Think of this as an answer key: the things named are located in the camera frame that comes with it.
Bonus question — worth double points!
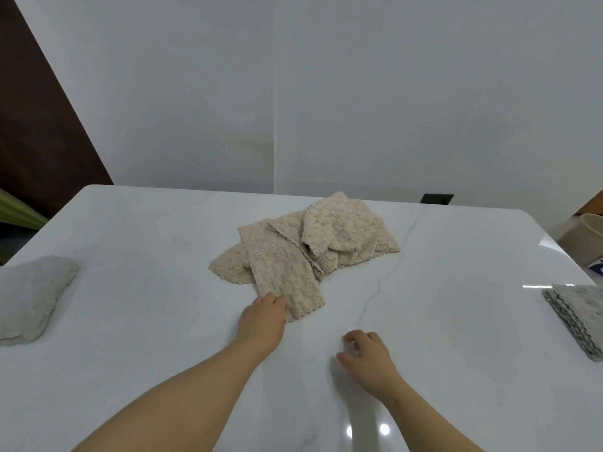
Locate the dark brown wooden door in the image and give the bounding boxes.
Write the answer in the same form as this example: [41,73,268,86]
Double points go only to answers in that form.
[0,0,115,267]

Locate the cream plastic bin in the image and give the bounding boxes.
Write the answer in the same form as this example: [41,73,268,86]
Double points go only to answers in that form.
[557,213,603,269]

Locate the brown wooden furniture piece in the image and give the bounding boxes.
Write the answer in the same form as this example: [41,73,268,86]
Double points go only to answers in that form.
[575,188,603,217]

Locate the green folded umbrella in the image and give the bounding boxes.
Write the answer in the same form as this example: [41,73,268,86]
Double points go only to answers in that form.
[0,188,48,230]

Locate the person's right hand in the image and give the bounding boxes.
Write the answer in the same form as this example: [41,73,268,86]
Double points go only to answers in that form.
[336,330,406,403]

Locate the person's right forearm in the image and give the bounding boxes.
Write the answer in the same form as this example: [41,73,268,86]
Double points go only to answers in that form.
[376,376,486,452]

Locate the person's left hand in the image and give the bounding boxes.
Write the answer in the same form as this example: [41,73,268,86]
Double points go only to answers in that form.
[235,292,289,358]

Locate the white marble table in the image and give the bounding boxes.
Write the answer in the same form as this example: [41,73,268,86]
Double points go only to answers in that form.
[0,185,603,452]

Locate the grey fluffy towel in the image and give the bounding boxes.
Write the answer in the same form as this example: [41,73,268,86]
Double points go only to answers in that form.
[0,255,81,347]
[541,282,603,363]

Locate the person's left forearm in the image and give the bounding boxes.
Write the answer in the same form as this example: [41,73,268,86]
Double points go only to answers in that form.
[70,341,272,452]

